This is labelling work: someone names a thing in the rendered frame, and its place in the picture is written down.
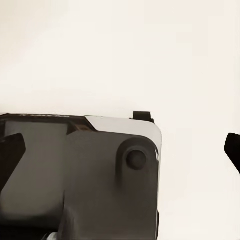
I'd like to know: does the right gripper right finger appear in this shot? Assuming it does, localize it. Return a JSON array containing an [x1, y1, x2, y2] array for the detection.
[[224, 133, 240, 172]]

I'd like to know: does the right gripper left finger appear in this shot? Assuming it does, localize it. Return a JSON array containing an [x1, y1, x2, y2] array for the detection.
[[0, 133, 26, 193]]

